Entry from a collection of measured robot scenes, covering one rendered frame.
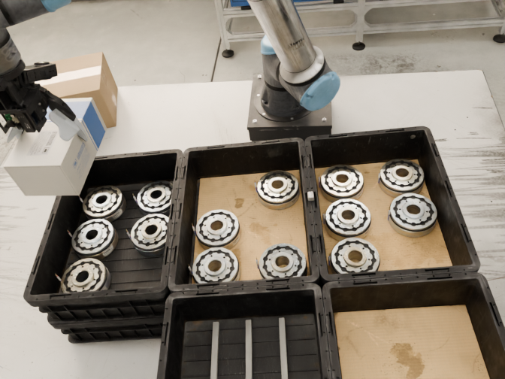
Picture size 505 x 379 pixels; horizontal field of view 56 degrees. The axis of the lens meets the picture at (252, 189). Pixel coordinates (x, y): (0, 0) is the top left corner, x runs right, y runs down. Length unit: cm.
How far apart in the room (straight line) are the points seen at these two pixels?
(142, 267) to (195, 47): 236
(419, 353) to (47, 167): 79
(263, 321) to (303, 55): 61
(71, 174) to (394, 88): 110
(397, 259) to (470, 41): 233
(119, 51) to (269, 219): 253
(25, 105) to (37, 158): 11
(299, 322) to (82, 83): 107
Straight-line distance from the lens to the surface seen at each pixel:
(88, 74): 170
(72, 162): 100
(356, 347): 98
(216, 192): 121
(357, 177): 117
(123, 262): 116
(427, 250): 110
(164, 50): 336
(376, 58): 305
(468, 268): 98
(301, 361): 97
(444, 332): 102
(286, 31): 109
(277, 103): 140
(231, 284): 94
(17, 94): 95
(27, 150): 103
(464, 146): 152
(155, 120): 167
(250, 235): 111
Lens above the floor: 174
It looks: 49 degrees down
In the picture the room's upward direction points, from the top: 10 degrees counter-clockwise
